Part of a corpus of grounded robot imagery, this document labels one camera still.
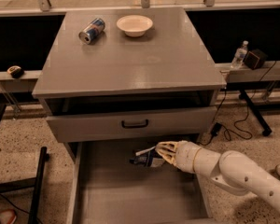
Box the white paper bowl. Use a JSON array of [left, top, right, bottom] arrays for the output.
[[117, 15, 153, 37]]

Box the black power adapter with cable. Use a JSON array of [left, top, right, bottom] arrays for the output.
[[199, 60, 278, 147]]

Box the black yellow tape measure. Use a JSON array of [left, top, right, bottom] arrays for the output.
[[7, 65, 24, 78]]

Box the small black speaker box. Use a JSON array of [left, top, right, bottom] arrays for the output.
[[244, 49, 268, 70]]

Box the black drawer handle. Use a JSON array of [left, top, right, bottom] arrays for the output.
[[121, 119, 149, 129]]

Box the blue chip bag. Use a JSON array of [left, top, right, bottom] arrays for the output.
[[130, 147, 165, 168]]

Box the blue silver drink can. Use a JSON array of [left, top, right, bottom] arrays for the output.
[[78, 18, 105, 44]]

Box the white red sneaker left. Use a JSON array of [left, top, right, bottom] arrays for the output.
[[0, 209, 17, 224]]

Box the black metal stand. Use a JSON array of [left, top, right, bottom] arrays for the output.
[[0, 147, 49, 224]]

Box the grey open bottom drawer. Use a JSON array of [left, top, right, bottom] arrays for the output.
[[66, 137, 211, 224]]

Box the grey middle drawer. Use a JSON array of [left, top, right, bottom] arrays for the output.
[[47, 106, 217, 143]]

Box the clear water bottle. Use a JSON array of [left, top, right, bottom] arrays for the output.
[[231, 41, 248, 69]]

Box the grey drawer cabinet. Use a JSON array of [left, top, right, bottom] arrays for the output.
[[31, 7, 227, 161]]

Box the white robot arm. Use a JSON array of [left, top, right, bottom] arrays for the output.
[[156, 141, 280, 213]]

